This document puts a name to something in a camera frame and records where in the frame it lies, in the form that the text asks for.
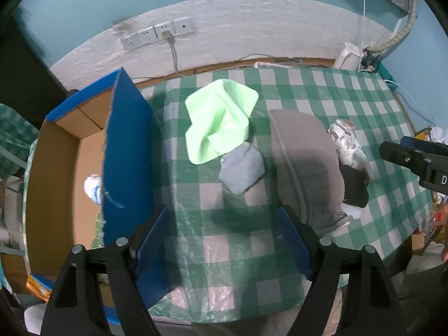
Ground dark cloth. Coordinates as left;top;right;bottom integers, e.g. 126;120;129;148
0;3;72;130

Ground green checked cloth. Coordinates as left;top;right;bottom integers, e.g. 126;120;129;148
0;103;40;180

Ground white plug with cable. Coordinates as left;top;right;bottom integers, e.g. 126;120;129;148
161;31;183;76

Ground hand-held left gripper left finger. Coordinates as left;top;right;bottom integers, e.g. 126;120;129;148
42;206;170;336

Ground beige wrapped pipe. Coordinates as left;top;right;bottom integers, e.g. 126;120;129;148
376;0;419;55

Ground white and blue packet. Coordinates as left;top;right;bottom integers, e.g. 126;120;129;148
84;174;106;206

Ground light green cloth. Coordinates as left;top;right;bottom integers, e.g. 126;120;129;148
185;79;260;165

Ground white wall socket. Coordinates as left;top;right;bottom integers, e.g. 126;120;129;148
121;34;141;50
154;23;176;40
173;17;195;36
137;28;157;45

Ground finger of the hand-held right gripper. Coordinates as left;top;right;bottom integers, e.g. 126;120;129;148
380;141;448;197
401;136;448;156

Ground colourful snack bags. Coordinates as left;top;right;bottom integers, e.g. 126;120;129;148
420;196;448;243

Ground orange packet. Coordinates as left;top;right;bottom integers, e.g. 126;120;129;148
26;274;54;302

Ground black sock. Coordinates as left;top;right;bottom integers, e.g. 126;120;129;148
339;164;370;208

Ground white electric kettle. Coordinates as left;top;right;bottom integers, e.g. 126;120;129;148
334;42;363;71

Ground crumpled white plastic bag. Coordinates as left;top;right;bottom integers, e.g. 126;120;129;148
327;119;372;176

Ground small grey cloth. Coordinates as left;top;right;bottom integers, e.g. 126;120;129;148
219;142;265;195

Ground green checked tablecloth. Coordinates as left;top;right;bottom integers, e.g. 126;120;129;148
147;66;435;323

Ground grey-brown garment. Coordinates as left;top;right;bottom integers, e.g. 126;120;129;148
268;109;354;236

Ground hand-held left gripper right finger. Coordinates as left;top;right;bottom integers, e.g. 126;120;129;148
278;206;408;336

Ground blue cardboard box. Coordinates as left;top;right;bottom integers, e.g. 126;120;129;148
26;68;176;323

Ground white plastic strip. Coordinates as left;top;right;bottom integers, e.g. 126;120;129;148
254;61;292;69

